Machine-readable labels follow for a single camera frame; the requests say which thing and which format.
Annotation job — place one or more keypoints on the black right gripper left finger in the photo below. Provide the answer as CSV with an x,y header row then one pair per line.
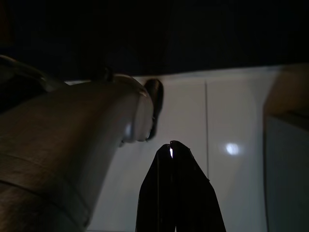
x,y
154,193

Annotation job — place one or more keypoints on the silver robot right leg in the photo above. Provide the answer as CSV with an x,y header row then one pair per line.
x,y
60,145

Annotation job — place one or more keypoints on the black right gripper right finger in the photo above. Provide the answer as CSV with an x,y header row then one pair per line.
x,y
193,193

